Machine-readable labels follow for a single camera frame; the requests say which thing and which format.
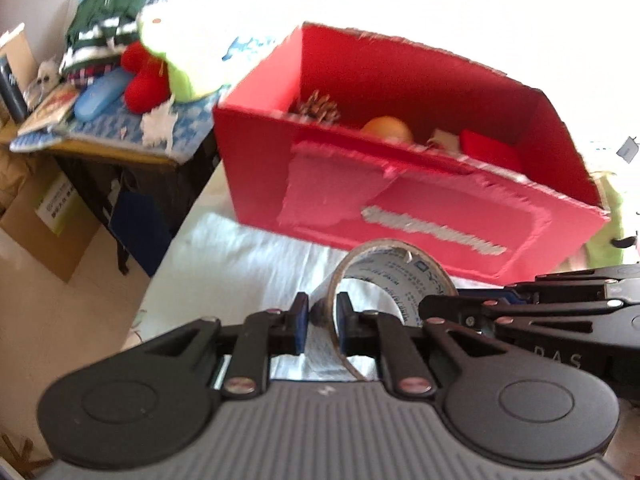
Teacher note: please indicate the packing tape roll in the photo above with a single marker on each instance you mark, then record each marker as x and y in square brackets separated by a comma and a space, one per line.
[400, 280]

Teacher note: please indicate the blue glasses case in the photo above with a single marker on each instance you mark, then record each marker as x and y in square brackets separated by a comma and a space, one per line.
[100, 95]

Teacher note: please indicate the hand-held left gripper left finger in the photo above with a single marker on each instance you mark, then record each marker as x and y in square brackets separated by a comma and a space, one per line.
[300, 320]

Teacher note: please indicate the dark blue bag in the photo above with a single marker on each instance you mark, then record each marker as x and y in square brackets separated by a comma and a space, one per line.
[142, 230]

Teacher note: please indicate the dark green clothing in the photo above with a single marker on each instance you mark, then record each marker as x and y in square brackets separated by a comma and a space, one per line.
[120, 5]

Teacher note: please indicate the pine cone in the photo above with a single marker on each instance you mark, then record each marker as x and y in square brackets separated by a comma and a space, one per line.
[317, 106]

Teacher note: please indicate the red cardboard box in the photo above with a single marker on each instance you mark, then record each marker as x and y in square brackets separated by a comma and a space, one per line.
[340, 200]

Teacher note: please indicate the open cardboard box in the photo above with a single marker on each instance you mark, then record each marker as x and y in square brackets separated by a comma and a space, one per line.
[17, 42]

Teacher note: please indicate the printed magazine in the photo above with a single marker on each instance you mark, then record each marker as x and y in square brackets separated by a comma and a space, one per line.
[50, 110]

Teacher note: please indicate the small red block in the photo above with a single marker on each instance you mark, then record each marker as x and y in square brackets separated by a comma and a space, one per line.
[487, 152]

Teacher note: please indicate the white tissue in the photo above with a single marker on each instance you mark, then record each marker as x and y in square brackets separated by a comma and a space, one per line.
[159, 125]

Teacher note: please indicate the orange fruit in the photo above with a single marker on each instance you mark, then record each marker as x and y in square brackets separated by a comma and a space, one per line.
[387, 130]

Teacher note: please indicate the blue patterned cloth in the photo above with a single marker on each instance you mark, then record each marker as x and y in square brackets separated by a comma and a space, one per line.
[100, 127]

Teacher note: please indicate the cloth covered desktop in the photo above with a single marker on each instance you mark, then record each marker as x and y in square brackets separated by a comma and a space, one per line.
[225, 250]

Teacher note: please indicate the small white item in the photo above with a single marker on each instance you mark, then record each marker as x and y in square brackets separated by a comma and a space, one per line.
[444, 141]

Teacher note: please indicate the labelled cardboard box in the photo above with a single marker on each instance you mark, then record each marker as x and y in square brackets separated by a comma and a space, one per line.
[30, 230]

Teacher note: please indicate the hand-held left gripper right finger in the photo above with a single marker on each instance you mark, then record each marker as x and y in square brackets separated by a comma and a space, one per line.
[342, 320]

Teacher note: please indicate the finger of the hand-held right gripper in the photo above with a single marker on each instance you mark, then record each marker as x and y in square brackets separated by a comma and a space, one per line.
[465, 307]
[575, 285]

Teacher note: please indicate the green frog plush toy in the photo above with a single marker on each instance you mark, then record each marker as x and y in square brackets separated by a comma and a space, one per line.
[190, 75]

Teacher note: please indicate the white fluffy toy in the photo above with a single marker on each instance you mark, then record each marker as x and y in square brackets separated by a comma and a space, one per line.
[47, 76]

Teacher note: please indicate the small green plush toy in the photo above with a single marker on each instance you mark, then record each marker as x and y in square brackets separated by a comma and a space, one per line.
[605, 230]

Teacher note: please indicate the black device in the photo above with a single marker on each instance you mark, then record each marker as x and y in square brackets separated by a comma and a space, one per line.
[11, 90]

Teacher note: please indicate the small grey tag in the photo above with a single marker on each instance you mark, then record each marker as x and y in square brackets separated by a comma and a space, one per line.
[627, 150]

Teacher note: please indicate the red plush toy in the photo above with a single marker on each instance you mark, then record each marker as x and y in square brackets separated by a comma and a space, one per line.
[145, 85]

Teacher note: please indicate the black side table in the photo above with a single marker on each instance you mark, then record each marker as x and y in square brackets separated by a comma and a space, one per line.
[165, 180]

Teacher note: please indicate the striped clothing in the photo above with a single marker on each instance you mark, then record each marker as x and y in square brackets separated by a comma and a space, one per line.
[90, 65]

